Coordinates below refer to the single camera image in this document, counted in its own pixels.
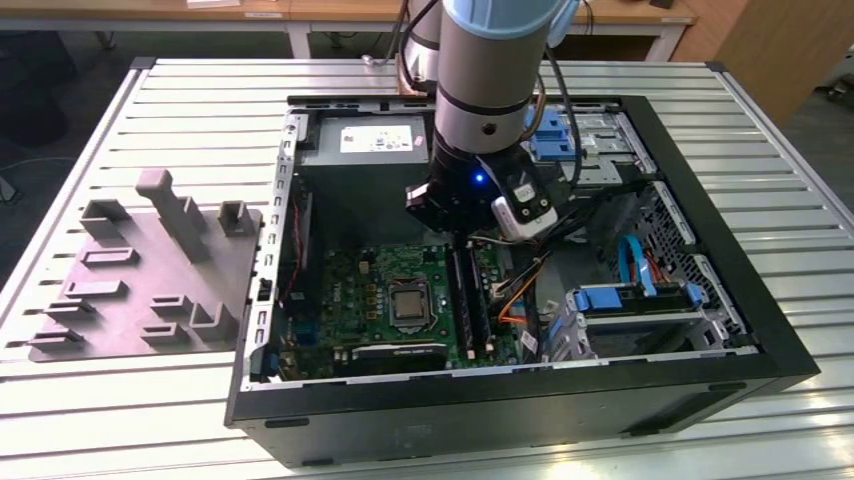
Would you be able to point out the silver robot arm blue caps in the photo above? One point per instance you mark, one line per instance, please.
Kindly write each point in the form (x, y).
(488, 75)

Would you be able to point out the dark RAM stick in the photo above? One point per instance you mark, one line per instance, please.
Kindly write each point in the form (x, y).
(482, 300)

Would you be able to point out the grey power supply unit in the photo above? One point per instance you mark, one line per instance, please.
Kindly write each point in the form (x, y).
(361, 200)

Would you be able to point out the CPU socket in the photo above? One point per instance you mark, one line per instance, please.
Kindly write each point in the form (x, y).
(412, 284)

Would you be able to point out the blue drive bay latch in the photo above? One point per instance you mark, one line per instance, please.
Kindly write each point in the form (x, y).
(554, 145)

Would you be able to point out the silver CPU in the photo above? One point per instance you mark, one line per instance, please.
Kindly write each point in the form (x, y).
(409, 305)

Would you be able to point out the metal drive cage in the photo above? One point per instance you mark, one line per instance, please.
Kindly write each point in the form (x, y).
(601, 172)

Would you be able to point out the green motherboard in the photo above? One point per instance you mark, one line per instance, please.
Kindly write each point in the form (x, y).
(347, 300)

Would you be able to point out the black case fan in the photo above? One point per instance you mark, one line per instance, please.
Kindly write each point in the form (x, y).
(297, 270)

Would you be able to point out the hard disk in blue carrier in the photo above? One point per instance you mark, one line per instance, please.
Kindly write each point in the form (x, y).
(604, 300)

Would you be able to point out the black graphics card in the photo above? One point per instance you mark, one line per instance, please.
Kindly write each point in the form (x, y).
(401, 354)

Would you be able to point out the blue VGA port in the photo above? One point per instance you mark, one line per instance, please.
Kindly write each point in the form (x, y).
(273, 364)

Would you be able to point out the black PC case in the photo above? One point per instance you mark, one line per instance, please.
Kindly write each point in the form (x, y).
(468, 425)

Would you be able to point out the white paper sheet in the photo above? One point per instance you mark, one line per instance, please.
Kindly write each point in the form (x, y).
(214, 2)

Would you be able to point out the brown wooden cabinet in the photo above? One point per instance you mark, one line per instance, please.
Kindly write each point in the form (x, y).
(768, 50)

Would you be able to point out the grey parts rack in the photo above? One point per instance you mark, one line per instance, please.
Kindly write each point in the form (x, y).
(107, 320)

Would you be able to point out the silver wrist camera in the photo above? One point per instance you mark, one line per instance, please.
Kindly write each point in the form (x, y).
(528, 215)

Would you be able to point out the wooden desk white frame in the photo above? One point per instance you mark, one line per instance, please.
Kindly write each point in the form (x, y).
(134, 10)

